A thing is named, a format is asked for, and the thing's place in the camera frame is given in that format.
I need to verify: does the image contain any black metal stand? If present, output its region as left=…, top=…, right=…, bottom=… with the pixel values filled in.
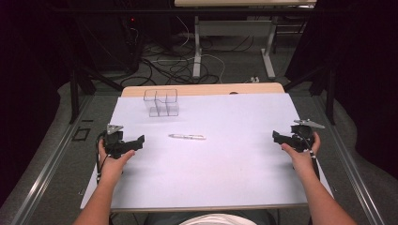
left=69, top=18, right=125, bottom=125
left=282, top=59, right=338, bottom=126

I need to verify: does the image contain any person's right hand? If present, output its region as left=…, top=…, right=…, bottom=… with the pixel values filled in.
left=280, top=131, right=322, bottom=182

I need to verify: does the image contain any white table cover sheet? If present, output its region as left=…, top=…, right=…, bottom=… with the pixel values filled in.
left=80, top=92, right=334, bottom=210

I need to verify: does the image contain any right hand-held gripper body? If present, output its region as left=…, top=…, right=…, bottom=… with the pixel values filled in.
left=289, top=118, right=326, bottom=154

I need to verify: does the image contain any tangle of floor cables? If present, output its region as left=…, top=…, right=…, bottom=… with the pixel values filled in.
left=120, top=15, right=255, bottom=87

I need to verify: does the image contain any black computer tower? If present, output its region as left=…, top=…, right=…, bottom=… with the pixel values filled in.
left=120, top=14, right=144, bottom=73

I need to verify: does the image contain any person's white shirt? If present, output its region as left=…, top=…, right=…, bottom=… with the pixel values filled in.
left=178, top=213, right=258, bottom=225

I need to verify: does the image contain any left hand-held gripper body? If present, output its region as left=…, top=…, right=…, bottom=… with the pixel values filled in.
left=103, top=124, right=127, bottom=159

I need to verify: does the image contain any clear acrylic organizer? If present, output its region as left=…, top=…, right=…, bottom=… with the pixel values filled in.
left=143, top=88, right=180, bottom=118

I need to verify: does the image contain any hand-held gripper cable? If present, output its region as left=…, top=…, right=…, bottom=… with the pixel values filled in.
left=297, top=129, right=322, bottom=183
left=95, top=130, right=111, bottom=185

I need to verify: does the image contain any white desk with metal legs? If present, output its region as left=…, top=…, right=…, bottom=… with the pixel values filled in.
left=174, top=0, right=317, bottom=81

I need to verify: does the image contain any person's left hand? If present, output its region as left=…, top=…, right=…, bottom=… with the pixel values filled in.
left=98, top=138, right=136, bottom=186

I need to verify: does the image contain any metal floor rail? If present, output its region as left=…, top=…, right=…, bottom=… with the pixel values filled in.
left=10, top=93, right=95, bottom=225
left=311, top=93, right=388, bottom=225

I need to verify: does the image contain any white pen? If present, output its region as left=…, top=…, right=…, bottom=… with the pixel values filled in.
left=167, top=133, right=207, bottom=141

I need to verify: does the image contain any left hand-held gripper cable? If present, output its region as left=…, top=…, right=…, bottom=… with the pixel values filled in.
left=95, top=130, right=111, bottom=185

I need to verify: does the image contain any right hand-held gripper cable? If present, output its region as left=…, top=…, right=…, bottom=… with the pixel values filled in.
left=297, top=129, right=322, bottom=183

